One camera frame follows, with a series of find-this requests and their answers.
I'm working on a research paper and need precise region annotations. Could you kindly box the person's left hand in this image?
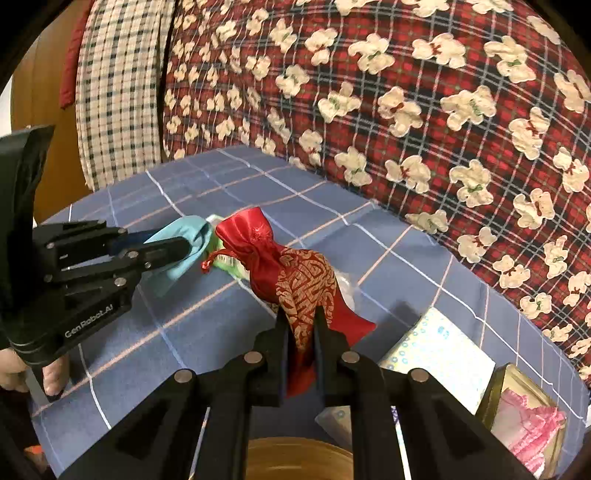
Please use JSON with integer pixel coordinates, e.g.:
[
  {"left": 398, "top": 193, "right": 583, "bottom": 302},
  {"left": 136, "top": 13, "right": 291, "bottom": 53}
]
[{"left": 0, "top": 348, "right": 71, "bottom": 402}]

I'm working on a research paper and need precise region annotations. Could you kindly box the round brown container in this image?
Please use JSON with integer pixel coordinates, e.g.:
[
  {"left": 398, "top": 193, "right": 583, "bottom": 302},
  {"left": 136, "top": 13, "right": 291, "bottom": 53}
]
[{"left": 245, "top": 438, "right": 354, "bottom": 480}]

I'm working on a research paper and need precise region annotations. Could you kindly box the green white packet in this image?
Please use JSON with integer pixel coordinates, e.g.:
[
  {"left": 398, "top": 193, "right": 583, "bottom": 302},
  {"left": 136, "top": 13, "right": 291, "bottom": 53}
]
[{"left": 205, "top": 214, "right": 253, "bottom": 280}]

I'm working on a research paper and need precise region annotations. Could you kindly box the teal cloth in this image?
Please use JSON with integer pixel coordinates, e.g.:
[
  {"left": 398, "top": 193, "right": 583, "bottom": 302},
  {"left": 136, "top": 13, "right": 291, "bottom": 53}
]
[{"left": 143, "top": 215, "right": 214, "bottom": 297}]

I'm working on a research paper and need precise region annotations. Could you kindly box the pink frilly cloth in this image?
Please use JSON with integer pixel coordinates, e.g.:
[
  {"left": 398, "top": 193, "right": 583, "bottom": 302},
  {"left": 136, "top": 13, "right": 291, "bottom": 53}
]
[{"left": 496, "top": 390, "right": 567, "bottom": 479}]

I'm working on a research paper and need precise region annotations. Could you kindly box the beige checked pillow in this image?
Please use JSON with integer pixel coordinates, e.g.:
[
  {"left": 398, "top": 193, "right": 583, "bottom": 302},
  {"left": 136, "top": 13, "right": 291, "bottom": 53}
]
[{"left": 76, "top": 0, "right": 177, "bottom": 193}]

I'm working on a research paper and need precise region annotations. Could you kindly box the red plaid bear blanket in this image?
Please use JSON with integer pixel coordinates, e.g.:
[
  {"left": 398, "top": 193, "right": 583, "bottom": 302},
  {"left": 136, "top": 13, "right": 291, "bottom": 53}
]
[{"left": 161, "top": 0, "right": 591, "bottom": 384}]

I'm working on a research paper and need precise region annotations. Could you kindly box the wooden headboard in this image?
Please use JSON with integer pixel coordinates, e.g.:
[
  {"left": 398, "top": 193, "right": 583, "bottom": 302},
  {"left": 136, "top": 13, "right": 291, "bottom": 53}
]
[{"left": 11, "top": 9, "right": 94, "bottom": 223}]

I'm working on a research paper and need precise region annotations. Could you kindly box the gold rectangular tin box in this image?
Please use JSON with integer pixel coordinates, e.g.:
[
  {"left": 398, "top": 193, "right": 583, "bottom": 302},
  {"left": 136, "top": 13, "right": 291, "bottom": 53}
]
[{"left": 475, "top": 363, "right": 574, "bottom": 480}]

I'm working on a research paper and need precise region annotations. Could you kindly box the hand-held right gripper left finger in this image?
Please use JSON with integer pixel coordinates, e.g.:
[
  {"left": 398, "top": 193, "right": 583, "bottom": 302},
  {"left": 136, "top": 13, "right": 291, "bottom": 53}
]
[{"left": 58, "top": 305, "right": 293, "bottom": 480}]

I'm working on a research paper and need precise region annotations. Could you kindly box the dark red cloth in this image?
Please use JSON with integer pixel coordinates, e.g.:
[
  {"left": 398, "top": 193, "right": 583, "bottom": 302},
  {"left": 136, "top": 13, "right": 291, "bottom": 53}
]
[{"left": 59, "top": 0, "right": 96, "bottom": 110}]

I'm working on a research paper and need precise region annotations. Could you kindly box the red satin drawstring pouch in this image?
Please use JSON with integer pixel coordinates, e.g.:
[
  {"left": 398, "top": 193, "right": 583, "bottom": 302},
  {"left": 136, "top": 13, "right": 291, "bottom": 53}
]
[{"left": 202, "top": 207, "right": 378, "bottom": 398}]

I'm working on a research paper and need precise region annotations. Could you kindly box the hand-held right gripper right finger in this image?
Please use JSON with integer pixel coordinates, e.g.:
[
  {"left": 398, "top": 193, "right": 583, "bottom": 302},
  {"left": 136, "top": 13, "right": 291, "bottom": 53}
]
[{"left": 313, "top": 305, "right": 536, "bottom": 480}]

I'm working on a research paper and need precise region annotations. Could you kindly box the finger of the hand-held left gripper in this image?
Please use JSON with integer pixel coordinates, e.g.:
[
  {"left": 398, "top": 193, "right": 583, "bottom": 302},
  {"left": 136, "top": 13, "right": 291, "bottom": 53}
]
[
  {"left": 34, "top": 220, "right": 160, "bottom": 256},
  {"left": 44, "top": 236, "right": 193, "bottom": 288}
]

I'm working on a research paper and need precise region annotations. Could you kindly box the clear plastic bag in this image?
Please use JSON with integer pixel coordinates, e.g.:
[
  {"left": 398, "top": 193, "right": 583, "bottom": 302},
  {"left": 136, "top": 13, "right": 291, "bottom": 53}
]
[{"left": 334, "top": 270, "right": 359, "bottom": 311}]

